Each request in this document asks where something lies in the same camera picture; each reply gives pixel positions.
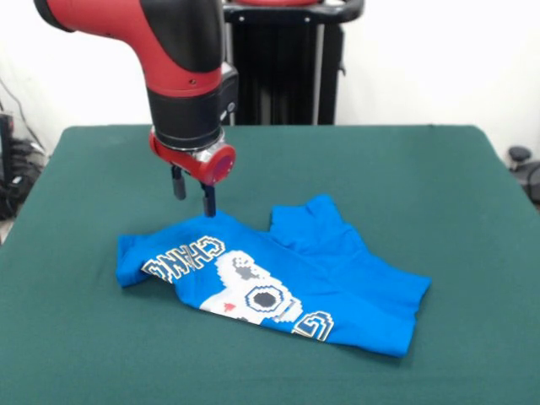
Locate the blue printed t-shirt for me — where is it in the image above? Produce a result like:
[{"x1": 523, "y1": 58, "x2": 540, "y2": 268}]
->
[{"x1": 116, "y1": 193, "x2": 432, "y2": 359}]

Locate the dark green table cloth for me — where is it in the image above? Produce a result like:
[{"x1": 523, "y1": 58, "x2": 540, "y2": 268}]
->
[{"x1": 0, "y1": 123, "x2": 540, "y2": 405}]

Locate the black cable pile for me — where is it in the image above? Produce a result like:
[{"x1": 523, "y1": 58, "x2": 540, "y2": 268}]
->
[{"x1": 0, "y1": 137, "x2": 47, "y2": 221}]

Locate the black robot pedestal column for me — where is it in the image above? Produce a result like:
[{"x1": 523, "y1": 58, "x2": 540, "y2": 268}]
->
[{"x1": 221, "y1": 0, "x2": 364, "y2": 127}]

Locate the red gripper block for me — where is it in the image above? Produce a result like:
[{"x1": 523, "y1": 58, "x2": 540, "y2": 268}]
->
[{"x1": 148, "y1": 129, "x2": 237, "y2": 219}]

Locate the gray office chair base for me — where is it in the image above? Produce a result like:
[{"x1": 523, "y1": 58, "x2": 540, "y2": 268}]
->
[{"x1": 507, "y1": 145, "x2": 540, "y2": 202}]

